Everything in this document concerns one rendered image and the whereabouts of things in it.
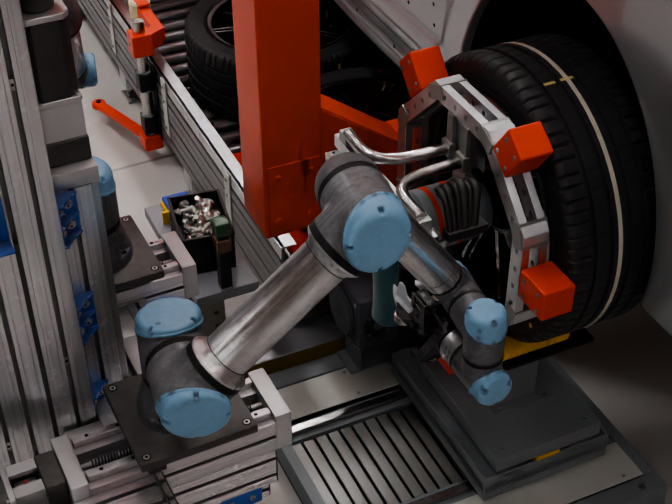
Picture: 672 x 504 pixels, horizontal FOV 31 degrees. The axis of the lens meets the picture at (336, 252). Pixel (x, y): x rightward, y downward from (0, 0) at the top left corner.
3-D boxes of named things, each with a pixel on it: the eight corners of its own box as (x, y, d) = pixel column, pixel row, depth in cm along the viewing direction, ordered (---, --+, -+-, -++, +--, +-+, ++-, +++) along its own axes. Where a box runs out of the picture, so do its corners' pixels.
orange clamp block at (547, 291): (548, 285, 247) (572, 311, 241) (515, 296, 244) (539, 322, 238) (552, 259, 243) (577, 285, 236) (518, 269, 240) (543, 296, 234)
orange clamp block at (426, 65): (451, 82, 263) (439, 44, 263) (420, 90, 260) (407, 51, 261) (439, 91, 269) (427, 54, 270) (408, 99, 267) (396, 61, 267)
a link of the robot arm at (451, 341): (482, 364, 229) (444, 376, 226) (470, 349, 232) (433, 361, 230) (485, 335, 224) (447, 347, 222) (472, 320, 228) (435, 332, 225)
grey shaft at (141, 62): (164, 151, 426) (150, 24, 395) (149, 155, 424) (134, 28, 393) (156, 139, 432) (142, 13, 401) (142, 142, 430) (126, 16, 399)
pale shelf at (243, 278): (259, 290, 308) (259, 280, 306) (197, 308, 302) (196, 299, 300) (202, 201, 338) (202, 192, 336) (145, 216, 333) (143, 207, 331)
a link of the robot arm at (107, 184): (122, 231, 245) (114, 177, 237) (55, 240, 243) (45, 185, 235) (118, 198, 254) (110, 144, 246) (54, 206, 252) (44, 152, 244)
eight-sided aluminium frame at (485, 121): (532, 371, 261) (560, 164, 227) (506, 380, 259) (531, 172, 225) (416, 234, 300) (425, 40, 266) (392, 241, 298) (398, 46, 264)
